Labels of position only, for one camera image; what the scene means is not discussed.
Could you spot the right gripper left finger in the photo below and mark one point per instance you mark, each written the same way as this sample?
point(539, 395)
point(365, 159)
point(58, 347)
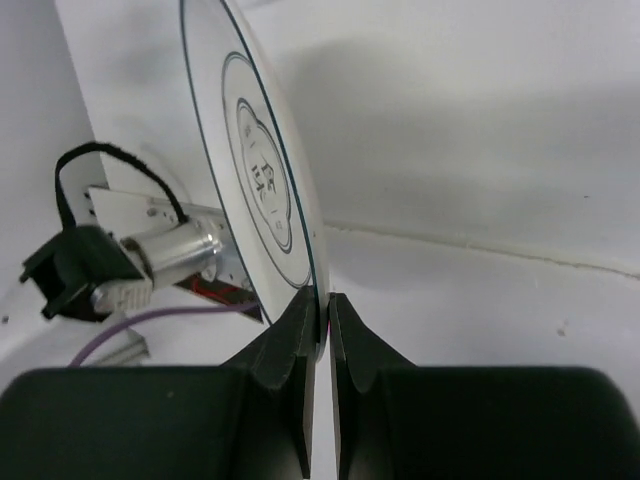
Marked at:
point(272, 408)

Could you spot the black rimmed white plate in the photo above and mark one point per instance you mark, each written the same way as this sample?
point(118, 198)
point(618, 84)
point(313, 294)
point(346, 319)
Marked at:
point(257, 161)

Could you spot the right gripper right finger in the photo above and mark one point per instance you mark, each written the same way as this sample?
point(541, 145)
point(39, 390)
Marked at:
point(358, 359)

